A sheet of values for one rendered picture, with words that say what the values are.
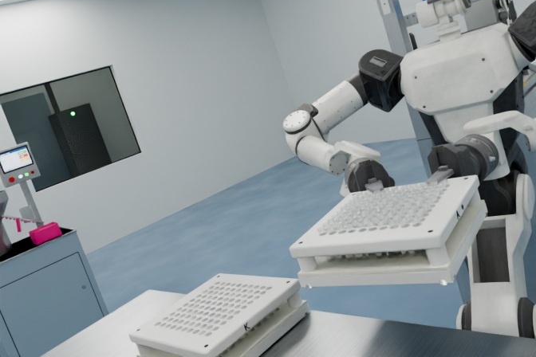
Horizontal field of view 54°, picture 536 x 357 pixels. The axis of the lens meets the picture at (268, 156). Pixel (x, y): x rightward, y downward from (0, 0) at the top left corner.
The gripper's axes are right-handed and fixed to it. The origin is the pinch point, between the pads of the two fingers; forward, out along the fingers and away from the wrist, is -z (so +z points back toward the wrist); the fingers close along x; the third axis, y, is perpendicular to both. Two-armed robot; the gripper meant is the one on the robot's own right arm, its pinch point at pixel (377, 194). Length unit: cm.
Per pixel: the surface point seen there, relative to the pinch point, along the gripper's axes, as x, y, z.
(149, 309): 18, 59, 24
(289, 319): 16.3, 22.5, -6.5
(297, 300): 14.4, 20.4, -3.5
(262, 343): 16.5, 27.6, -12.2
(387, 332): 18.1, 6.5, -16.8
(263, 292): 11.2, 26.0, -3.2
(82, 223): 66, 281, 483
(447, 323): 102, -28, 130
